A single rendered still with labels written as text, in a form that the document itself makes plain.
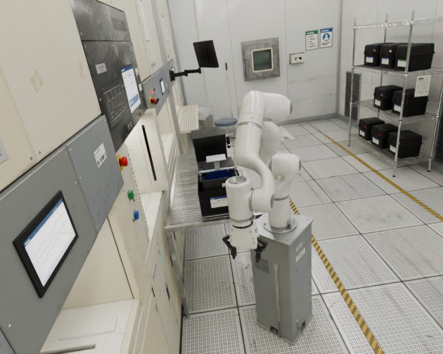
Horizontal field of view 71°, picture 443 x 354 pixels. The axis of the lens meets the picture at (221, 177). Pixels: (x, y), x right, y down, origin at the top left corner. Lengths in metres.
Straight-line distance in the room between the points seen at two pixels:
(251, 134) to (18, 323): 0.80
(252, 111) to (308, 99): 5.36
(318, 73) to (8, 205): 6.11
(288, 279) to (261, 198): 0.89
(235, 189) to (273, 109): 0.39
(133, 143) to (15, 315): 1.51
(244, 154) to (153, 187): 1.16
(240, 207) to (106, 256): 0.54
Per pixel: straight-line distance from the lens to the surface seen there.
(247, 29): 6.06
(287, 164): 1.55
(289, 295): 1.89
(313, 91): 6.46
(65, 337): 1.35
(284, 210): 1.69
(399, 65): 4.13
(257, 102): 1.14
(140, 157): 2.05
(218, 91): 6.07
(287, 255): 1.70
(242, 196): 0.99
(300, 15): 6.29
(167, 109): 3.42
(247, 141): 1.06
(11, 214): 0.65
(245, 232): 1.08
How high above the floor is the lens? 1.75
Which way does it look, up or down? 24 degrees down
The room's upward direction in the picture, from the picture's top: 8 degrees counter-clockwise
